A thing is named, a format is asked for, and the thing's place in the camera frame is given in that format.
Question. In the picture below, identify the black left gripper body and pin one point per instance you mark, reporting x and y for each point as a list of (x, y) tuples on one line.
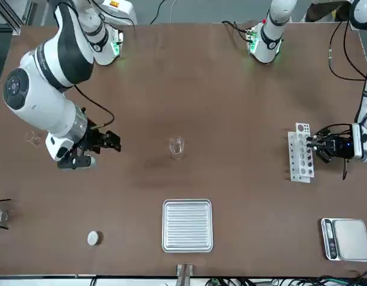
[(342, 147)]

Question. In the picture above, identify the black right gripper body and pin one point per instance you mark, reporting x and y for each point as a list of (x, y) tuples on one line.
[(92, 138)]

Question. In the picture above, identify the clear glass beaker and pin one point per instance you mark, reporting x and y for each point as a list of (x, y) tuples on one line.
[(176, 149)]

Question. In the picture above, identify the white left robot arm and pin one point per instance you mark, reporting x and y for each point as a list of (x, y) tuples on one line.
[(270, 35)]

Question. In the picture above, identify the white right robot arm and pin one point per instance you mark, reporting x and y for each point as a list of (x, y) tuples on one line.
[(37, 101)]

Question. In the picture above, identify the white test tube rack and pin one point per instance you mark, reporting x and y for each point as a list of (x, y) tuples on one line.
[(292, 161)]

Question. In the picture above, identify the small clear glass cup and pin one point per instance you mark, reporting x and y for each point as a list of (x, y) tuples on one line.
[(33, 138)]

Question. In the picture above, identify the small white round cap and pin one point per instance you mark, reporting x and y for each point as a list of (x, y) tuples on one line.
[(93, 238)]

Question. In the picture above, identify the grey digital scale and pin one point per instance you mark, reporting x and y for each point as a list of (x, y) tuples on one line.
[(350, 238)]

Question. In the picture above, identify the ribbed metal tray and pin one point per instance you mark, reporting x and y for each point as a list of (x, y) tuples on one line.
[(186, 226)]

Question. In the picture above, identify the person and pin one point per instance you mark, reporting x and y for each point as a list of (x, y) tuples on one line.
[(323, 12)]

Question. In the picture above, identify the white control box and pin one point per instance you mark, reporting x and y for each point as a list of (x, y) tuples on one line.
[(124, 10)]

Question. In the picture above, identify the aluminium corner frame post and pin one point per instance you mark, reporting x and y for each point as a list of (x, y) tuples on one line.
[(16, 29)]

